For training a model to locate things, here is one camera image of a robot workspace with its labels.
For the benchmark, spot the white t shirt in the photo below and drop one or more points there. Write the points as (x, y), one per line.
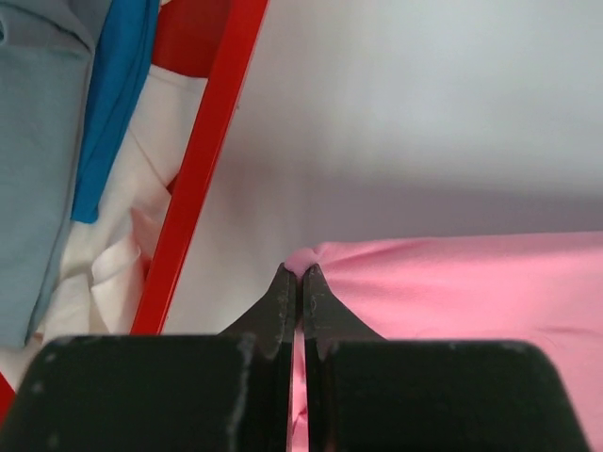
(104, 264)

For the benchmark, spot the red plastic bin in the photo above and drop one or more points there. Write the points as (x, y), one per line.
(213, 40)

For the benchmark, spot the pink t shirt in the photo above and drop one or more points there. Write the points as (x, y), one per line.
(545, 289)

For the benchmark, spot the blue t shirt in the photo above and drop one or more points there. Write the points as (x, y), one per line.
(121, 65)

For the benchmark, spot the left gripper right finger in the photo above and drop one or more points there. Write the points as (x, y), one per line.
(367, 393)

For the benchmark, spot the grey t shirt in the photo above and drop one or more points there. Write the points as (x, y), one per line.
(47, 51)

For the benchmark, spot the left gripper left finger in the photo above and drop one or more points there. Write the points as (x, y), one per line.
(224, 392)

